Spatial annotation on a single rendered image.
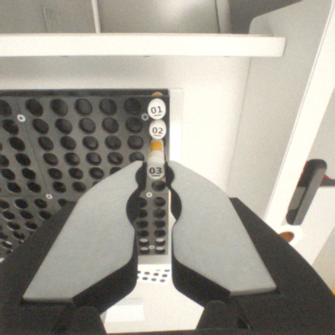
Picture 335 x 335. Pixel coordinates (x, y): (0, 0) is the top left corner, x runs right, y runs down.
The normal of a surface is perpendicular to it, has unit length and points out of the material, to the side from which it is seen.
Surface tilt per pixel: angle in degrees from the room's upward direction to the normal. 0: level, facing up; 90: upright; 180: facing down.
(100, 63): 0
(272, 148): 90
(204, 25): 0
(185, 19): 0
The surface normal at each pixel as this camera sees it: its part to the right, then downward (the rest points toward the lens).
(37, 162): 0.04, 0.50
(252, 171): -1.00, 0.01
